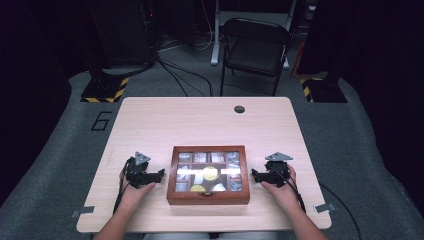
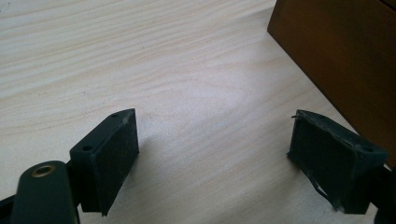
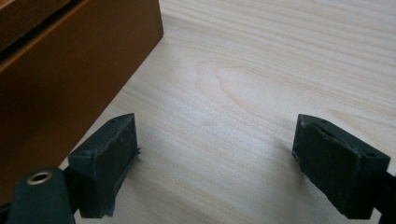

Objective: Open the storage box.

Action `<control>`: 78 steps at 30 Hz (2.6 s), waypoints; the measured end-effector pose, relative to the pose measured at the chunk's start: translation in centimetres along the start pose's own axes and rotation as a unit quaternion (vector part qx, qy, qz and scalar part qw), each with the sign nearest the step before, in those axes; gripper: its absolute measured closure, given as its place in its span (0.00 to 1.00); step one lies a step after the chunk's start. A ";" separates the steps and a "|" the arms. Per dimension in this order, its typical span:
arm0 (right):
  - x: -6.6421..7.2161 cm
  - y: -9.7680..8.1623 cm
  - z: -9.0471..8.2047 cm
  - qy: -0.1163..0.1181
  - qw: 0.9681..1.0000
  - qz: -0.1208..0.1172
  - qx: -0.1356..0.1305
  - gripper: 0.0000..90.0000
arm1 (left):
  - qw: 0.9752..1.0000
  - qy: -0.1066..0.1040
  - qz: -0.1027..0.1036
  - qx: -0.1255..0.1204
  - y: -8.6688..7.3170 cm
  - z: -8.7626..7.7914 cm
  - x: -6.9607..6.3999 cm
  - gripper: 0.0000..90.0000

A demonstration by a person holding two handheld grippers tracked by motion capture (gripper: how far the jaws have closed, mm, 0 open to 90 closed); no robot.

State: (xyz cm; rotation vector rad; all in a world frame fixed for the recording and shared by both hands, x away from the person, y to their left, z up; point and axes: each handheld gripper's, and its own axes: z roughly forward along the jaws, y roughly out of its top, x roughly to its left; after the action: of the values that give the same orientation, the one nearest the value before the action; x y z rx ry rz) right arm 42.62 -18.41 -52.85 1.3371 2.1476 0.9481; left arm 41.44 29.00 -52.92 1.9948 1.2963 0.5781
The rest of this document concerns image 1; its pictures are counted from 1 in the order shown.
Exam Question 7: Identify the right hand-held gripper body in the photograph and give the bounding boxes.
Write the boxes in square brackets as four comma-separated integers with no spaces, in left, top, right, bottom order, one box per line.
[263,151,295,188]

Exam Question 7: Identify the red object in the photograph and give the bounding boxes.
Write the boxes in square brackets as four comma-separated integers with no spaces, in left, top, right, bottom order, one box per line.
[290,42,306,78]

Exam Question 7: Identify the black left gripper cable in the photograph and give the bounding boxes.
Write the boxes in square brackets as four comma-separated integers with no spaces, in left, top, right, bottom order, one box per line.
[112,158,135,215]

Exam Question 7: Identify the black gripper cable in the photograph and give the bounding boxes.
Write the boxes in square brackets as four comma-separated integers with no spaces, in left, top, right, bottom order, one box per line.
[271,164,307,215]
[112,158,135,215]

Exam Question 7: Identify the black floor cable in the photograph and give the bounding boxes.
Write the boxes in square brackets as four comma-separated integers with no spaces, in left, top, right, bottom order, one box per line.
[318,182,363,240]
[155,56,214,98]

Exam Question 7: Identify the person's legs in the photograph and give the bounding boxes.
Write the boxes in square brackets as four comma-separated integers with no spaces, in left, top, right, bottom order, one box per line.
[142,231,278,240]

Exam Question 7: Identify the person's left hand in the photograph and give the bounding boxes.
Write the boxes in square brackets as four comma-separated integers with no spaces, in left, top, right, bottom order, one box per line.
[119,168,157,205]

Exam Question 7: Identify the wooden box with glass lid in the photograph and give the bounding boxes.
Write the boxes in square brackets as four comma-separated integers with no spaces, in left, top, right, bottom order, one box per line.
[166,145,251,206]

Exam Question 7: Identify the dark curtain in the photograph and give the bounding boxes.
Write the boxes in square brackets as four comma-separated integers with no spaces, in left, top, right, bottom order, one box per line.
[0,0,98,208]
[298,0,424,208]

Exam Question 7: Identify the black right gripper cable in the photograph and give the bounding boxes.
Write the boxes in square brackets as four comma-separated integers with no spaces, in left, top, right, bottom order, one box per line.
[271,164,307,215]

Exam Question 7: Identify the striped black stand base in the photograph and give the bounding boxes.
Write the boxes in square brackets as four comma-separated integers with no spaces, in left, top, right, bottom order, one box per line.
[80,76,130,104]
[299,77,348,104]

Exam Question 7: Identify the black folding chair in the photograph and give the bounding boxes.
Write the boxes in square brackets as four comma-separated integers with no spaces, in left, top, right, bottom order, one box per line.
[219,17,292,97]

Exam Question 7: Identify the white cables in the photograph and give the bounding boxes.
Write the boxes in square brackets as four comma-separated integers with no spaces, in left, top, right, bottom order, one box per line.
[158,0,215,53]

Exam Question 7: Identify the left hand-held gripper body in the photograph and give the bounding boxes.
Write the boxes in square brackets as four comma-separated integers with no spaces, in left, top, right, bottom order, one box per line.
[125,151,158,189]

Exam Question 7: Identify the grey tape piece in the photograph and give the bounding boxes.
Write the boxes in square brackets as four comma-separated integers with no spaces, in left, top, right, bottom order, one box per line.
[314,203,337,214]
[70,205,96,219]

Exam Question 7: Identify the black computer cabinet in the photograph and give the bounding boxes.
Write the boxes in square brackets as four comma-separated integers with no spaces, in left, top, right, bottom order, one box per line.
[96,0,158,69]

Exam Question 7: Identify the person's right hand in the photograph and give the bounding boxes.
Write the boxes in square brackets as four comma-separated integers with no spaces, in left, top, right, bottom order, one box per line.
[260,164,302,207]

